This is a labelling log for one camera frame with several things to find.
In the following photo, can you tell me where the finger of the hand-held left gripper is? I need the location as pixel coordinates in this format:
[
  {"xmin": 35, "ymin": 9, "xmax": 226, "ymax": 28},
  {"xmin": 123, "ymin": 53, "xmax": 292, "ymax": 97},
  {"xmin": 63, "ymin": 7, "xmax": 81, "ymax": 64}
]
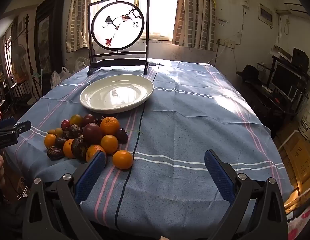
[
  {"xmin": 5, "ymin": 120, "xmax": 32, "ymax": 137},
  {"xmin": 0, "ymin": 117, "xmax": 17, "ymax": 132}
]

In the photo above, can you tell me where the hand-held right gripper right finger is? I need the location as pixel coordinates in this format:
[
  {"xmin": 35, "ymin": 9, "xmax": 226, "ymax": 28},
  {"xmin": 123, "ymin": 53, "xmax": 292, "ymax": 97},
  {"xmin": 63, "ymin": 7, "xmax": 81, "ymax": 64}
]
[{"xmin": 204, "ymin": 149, "xmax": 288, "ymax": 240}]

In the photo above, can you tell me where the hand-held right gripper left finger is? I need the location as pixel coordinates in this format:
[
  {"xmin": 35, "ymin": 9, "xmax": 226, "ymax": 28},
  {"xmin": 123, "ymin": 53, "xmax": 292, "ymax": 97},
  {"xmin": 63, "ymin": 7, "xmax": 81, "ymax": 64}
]
[{"xmin": 22, "ymin": 151, "xmax": 107, "ymax": 240}]

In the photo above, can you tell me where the small orange mandarin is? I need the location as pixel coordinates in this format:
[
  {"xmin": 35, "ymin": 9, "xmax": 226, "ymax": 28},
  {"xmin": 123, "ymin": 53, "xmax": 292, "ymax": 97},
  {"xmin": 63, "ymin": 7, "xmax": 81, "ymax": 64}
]
[
  {"xmin": 112, "ymin": 150, "xmax": 134, "ymax": 169},
  {"xmin": 100, "ymin": 116, "xmax": 120, "ymax": 136},
  {"xmin": 100, "ymin": 135, "xmax": 119, "ymax": 154},
  {"xmin": 86, "ymin": 145, "xmax": 107, "ymax": 163},
  {"xmin": 63, "ymin": 139, "xmax": 75, "ymax": 159},
  {"xmin": 44, "ymin": 133, "xmax": 57, "ymax": 148}
]

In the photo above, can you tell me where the dark brown water chestnut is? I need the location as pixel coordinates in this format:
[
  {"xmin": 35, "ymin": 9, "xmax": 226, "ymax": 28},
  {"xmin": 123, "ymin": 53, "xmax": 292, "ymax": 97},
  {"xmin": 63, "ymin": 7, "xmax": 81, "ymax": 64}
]
[
  {"xmin": 71, "ymin": 137, "xmax": 89, "ymax": 161},
  {"xmin": 67, "ymin": 124, "xmax": 83, "ymax": 138},
  {"xmin": 54, "ymin": 137, "xmax": 67, "ymax": 149},
  {"xmin": 47, "ymin": 146, "xmax": 65, "ymax": 160}
]

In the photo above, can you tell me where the large yellow green plum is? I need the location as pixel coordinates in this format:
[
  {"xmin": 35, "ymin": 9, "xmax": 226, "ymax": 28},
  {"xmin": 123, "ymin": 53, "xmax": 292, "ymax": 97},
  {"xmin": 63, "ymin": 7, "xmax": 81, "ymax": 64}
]
[{"xmin": 70, "ymin": 114, "xmax": 83, "ymax": 127}]

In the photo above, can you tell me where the dark purple plum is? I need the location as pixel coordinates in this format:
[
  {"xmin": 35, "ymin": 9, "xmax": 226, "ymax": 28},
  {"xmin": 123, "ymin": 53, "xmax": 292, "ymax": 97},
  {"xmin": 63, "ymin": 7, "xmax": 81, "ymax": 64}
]
[
  {"xmin": 83, "ymin": 122, "xmax": 103, "ymax": 145},
  {"xmin": 82, "ymin": 114, "xmax": 97, "ymax": 127}
]

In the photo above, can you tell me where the white oval plate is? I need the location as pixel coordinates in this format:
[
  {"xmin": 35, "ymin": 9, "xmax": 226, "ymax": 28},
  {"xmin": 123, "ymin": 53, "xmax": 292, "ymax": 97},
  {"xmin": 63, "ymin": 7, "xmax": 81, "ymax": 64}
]
[{"xmin": 80, "ymin": 74, "xmax": 154, "ymax": 114}]

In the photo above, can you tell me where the dark red cherry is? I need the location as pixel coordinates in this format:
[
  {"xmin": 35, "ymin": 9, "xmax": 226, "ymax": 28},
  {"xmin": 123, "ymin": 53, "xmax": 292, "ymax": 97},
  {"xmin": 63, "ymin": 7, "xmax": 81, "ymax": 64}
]
[{"xmin": 116, "ymin": 128, "xmax": 143, "ymax": 145}]

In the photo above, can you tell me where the blue striped tablecloth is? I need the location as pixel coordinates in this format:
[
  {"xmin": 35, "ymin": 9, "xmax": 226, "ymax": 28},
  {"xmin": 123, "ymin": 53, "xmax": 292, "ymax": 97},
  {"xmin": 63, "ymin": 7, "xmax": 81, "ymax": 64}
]
[{"xmin": 5, "ymin": 59, "xmax": 294, "ymax": 233}]

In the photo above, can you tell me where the white plastic bag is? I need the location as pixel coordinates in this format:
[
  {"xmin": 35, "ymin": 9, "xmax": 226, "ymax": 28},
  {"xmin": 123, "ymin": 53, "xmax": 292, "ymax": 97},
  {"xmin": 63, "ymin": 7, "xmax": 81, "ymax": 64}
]
[{"xmin": 51, "ymin": 66, "xmax": 73, "ymax": 88}]

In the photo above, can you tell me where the dark coat stand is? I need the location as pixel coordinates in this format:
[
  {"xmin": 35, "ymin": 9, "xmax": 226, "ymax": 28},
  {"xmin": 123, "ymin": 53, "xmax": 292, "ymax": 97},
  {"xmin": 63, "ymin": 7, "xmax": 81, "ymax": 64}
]
[{"xmin": 24, "ymin": 15, "xmax": 43, "ymax": 98}]

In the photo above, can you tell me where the cardboard box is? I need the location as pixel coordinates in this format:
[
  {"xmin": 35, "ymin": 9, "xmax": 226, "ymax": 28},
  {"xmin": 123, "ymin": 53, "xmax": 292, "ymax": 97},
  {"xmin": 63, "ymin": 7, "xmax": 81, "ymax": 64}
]
[{"xmin": 277, "ymin": 130, "xmax": 310, "ymax": 198}]

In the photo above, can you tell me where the clear plastic bag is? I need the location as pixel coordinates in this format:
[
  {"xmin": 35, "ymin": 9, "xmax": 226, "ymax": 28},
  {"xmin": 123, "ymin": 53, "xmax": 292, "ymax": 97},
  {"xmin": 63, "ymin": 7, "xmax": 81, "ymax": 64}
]
[{"xmin": 74, "ymin": 56, "xmax": 89, "ymax": 72}]

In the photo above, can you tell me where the large dark framed painting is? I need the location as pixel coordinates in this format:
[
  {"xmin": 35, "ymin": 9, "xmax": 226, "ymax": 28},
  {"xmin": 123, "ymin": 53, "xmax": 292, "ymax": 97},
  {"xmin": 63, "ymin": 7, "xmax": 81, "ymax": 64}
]
[{"xmin": 34, "ymin": 0, "xmax": 66, "ymax": 96}]

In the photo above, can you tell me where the black computer desk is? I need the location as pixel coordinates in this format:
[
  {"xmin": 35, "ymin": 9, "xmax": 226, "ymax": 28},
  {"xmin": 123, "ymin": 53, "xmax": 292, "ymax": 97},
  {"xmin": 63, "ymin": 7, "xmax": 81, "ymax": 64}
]
[{"xmin": 236, "ymin": 55, "xmax": 310, "ymax": 132}]

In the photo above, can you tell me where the floral cloth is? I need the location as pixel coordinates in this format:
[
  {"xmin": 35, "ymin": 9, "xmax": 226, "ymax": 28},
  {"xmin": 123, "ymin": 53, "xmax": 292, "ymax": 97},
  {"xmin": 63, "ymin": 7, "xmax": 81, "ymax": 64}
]
[{"xmin": 286, "ymin": 204, "xmax": 310, "ymax": 240}]

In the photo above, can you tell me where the white plastic bucket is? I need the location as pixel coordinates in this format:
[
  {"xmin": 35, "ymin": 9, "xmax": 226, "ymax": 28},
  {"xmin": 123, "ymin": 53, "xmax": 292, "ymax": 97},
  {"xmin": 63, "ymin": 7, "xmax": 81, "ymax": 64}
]
[{"xmin": 298, "ymin": 104, "xmax": 310, "ymax": 141}]

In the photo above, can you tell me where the black hat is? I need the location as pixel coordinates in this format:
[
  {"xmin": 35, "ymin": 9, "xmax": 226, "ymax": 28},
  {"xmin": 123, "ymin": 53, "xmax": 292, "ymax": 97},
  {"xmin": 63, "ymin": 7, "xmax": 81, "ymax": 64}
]
[{"xmin": 235, "ymin": 64, "xmax": 262, "ymax": 85}]

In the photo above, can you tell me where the computer monitor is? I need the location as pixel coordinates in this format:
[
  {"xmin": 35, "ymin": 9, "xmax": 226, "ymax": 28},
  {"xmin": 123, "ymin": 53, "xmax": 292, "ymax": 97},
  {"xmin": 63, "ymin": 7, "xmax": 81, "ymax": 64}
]
[{"xmin": 270, "ymin": 62, "xmax": 302, "ymax": 98}]

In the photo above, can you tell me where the brick pattern curtain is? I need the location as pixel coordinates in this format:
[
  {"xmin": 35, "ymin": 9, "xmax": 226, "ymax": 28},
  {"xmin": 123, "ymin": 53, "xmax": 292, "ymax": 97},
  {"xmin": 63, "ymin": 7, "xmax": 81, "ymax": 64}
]
[
  {"xmin": 172, "ymin": 0, "xmax": 216, "ymax": 51},
  {"xmin": 66, "ymin": 0, "xmax": 95, "ymax": 53}
]

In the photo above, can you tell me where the bird painting table screen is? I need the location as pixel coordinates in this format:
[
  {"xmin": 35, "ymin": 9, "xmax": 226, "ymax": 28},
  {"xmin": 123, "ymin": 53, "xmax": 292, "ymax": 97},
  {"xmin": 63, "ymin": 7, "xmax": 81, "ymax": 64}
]
[{"xmin": 87, "ymin": 0, "xmax": 150, "ymax": 77}]

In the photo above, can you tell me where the black speaker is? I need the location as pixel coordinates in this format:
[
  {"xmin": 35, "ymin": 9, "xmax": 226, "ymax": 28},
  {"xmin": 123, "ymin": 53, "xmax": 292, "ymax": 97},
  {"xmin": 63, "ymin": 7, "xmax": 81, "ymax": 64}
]
[{"xmin": 291, "ymin": 47, "xmax": 310, "ymax": 71}]

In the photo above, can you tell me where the white electric panel box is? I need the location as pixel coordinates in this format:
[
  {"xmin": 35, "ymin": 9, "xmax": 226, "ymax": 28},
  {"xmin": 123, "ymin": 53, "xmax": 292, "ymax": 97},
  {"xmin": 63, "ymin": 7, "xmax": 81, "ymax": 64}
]
[{"xmin": 258, "ymin": 4, "xmax": 274, "ymax": 28}]

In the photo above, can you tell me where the bright window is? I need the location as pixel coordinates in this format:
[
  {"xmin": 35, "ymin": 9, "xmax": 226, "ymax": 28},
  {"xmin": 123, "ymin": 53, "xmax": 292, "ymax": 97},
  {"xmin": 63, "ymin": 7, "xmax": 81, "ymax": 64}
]
[{"xmin": 94, "ymin": 0, "xmax": 183, "ymax": 42}]

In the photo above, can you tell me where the white air conditioner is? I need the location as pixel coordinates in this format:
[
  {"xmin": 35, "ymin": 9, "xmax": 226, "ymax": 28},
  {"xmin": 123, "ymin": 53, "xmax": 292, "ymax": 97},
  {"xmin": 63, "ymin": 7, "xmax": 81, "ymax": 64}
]
[{"xmin": 276, "ymin": 0, "xmax": 310, "ymax": 18}]

